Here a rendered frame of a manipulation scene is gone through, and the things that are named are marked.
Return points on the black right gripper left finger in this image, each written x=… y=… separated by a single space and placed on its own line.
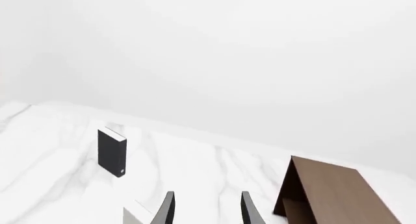
x=165 y=210

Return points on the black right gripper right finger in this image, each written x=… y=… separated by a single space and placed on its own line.
x=251 y=211

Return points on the black standing book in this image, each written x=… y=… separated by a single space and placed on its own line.
x=111 y=153

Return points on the brown wooden shelf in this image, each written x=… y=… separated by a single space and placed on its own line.
x=328 y=192

